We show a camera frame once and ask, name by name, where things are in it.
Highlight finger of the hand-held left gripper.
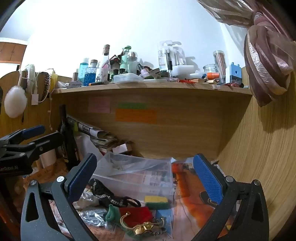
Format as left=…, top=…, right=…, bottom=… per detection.
left=5, top=131, right=64, bottom=163
left=0, top=125, right=46, bottom=146

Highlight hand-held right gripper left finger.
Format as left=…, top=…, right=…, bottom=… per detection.
left=20, top=153, right=99, bottom=241

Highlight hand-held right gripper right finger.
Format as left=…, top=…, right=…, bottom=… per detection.
left=191, top=153, right=271, bottom=241

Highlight dark glass bottle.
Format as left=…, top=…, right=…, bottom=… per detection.
left=57, top=104, right=78, bottom=164

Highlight white crumpled plastic bag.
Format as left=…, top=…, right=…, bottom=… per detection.
left=73, top=187, right=100, bottom=207

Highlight white paper cup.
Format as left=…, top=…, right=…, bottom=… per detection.
left=39, top=148, right=57, bottom=169

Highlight orange printed cloth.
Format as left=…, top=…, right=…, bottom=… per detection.
left=171, top=162, right=233, bottom=233

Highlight white fluffy earmuffs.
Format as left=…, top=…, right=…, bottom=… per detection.
left=4, top=64, right=36, bottom=119

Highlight grey patterned plastic bag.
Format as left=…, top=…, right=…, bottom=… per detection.
left=80, top=209, right=108, bottom=227

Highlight green fabric piece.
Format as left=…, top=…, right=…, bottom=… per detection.
left=105, top=205, right=121, bottom=222

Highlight stack of newspapers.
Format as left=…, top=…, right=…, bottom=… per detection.
left=67, top=114, right=119, bottom=154

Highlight black patterned headband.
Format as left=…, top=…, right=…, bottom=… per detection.
left=37, top=72, right=52, bottom=103

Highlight small cardboard box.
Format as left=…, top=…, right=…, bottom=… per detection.
left=112, top=143, right=134, bottom=155

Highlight yellow green sponge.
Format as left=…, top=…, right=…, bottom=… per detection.
left=144, top=196, right=169, bottom=210

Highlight clear plastic storage box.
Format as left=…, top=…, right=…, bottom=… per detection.
left=91, top=152, right=174, bottom=205

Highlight blue sponge block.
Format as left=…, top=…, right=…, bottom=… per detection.
left=154, top=209, right=173, bottom=230

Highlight yellow hanging item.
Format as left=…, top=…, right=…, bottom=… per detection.
left=49, top=69, right=57, bottom=89

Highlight pink sticky note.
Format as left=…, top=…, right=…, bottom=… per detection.
left=88, top=97, right=111, bottom=113

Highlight red cloth pouch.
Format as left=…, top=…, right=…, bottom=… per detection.
left=119, top=206, right=154, bottom=229

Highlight glass jar blue liquid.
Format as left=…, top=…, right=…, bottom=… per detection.
left=84, top=67, right=97, bottom=87

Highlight tall blue liquid bottle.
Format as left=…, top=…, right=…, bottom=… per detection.
left=78, top=58, right=90, bottom=84

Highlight orange sticky note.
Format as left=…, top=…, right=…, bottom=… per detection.
left=115, top=109, right=157, bottom=124

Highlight green sticky note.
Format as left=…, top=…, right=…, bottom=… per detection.
left=117, top=102, right=147, bottom=109

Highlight clear glass corked bottle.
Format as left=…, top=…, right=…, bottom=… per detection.
left=97, top=44, right=111, bottom=83

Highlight flat clear plastic case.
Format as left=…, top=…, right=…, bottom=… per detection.
left=113, top=73, right=144, bottom=83

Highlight green pump bottle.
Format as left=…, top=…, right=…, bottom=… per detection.
left=120, top=46, right=131, bottom=75

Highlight wooden shelf board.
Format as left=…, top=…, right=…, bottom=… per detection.
left=51, top=79, right=254, bottom=96

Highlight blue white box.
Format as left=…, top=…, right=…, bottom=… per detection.
left=225, top=62, right=242, bottom=85

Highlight round glass jar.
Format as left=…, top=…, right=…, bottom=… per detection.
left=203, top=64, right=224, bottom=84

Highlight silver capped bottle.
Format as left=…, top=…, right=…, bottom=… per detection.
left=127, top=52, right=139, bottom=75

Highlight white rectangular box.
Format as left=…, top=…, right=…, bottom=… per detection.
left=172, top=65, right=195, bottom=78

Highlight tall clear cylinder jar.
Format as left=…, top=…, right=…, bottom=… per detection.
left=212, top=50, right=227, bottom=75

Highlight clear plastic blister packaging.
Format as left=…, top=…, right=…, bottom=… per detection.
left=158, top=40, right=187, bottom=70

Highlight pink tied curtain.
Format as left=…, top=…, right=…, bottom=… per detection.
left=197, top=0, right=296, bottom=108

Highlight black lace chain strap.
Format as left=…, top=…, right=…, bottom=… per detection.
left=89, top=178, right=142, bottom=208

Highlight wooden wall cabinet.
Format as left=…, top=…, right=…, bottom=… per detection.
left=0, top=38, right=27, bottom=63

